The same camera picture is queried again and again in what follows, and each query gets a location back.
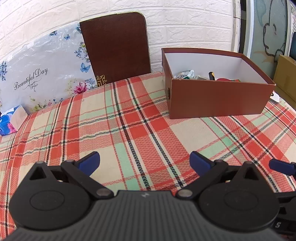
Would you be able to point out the blue tissue pack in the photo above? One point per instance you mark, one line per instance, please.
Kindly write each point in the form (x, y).
(12, 120)

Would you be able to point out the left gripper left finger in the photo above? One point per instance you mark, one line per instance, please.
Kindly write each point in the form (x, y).
(78, 173)

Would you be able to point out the plaid bed sheet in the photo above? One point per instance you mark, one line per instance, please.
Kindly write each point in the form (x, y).
(141, 148)

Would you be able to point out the cotton swab pack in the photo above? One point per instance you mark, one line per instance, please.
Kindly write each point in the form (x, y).
(198, 77)

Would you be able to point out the green white snack packet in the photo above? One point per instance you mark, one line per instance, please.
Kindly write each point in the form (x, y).
(188, 74)

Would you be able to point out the brown cardboard storage box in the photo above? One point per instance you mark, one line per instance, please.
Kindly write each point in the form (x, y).
(192, 98)

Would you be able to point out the painted glass door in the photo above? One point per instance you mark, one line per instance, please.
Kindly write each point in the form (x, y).
(265, 29)

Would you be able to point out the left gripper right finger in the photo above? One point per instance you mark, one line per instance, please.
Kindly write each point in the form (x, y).
(209, 172)

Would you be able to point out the dark brown headboard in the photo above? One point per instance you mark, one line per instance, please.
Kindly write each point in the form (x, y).
(117, 46)

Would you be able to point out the cardboard box yellow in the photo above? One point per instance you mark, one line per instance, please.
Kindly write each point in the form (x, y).
(285, 75)

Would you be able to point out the red tape roll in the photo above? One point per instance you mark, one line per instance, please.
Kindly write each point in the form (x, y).
(226, 79)

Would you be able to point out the floral plastic-wrapped pillow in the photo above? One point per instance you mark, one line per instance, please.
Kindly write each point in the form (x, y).
(47, 70)

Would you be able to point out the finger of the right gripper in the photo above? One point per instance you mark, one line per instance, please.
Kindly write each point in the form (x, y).
(282, 167)

